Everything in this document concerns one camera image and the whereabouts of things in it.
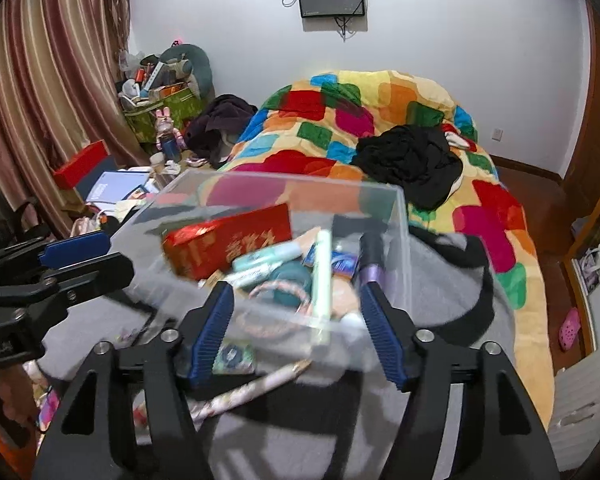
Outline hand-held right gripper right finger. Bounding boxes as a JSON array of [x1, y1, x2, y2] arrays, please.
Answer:
[[358, 280, 561, 480]]

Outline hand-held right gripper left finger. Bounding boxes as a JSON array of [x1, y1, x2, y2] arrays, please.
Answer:
[[32, 280, 236, 480]]

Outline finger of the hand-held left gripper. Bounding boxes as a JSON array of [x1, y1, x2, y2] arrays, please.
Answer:
[[0, 254, 135, 326], [0, 232, 112, 291]]

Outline beige cosmetic tube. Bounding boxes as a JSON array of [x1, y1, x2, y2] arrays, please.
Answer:
[[300, 227, 367, 332]]

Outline pink ring bracelet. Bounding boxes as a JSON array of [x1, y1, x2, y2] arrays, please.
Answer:
[[240, 280, 313, 341]]

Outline purple mascara tube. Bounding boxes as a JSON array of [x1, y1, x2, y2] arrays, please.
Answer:
[[358, 232, 387, 287]]

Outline light green stick tube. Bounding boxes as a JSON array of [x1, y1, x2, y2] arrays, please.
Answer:
[[312, 229, 334, 348]]

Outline blue white small box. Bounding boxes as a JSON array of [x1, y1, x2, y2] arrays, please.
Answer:
[[302, 247, 359, 279]]

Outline red foil tea packet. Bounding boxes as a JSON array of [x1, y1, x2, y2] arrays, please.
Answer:
[[161, 203, 293, 281]]

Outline mint green tube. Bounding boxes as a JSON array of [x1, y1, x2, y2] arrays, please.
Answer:
[[232, 247, 301, 274]]

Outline blue tape roll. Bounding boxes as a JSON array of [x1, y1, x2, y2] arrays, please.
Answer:
[[270, 260, 313, 308]]

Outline clear plastic storage bin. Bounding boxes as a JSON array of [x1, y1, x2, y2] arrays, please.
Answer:
[[111, 169, 413, 361]]

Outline green patterned small packet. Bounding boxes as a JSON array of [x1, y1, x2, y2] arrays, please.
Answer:
[[212, 342, 256, 376]]

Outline floral patterned pen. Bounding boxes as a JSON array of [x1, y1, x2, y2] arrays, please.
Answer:
[[187, 360, 313, 418]]

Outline blue white booklet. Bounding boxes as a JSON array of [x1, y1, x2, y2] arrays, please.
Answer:
[[86, 170, 151, 206]]

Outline grey black blanket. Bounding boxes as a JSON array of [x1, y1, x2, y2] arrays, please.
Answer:
[[30, 220, 516, 480]]

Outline red box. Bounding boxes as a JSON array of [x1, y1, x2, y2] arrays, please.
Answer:
[[52, 140, 110, 191]]

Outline green patterned bag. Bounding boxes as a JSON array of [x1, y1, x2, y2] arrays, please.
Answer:
[[122, 85, 203, 143]]

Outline pink rabbit toy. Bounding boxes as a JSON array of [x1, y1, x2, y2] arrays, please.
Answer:
[[155, 107, 186, 163]]

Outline striped pink curtain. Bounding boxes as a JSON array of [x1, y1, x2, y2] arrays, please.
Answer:
[[0, 0, 146, 241]]

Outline black clothes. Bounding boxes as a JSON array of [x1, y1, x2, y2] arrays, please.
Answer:
[[351, 125, 463, 211]]

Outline pink clog shoe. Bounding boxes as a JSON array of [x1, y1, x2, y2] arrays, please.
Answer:
[[559, 307, 581, 351]]

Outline dark brown cloth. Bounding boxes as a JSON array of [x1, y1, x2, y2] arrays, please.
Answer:
[[184, 94, 258, 168]]

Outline white suitcase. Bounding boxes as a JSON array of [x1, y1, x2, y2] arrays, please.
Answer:
[[547, 345, 600, 461]]

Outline grey green neck pillow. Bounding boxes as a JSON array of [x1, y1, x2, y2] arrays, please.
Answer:
[[159, 44, 215, 101]]

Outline colourful patchwork quilt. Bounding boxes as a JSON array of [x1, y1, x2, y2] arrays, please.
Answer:
[[220, 70, 556, 426]]

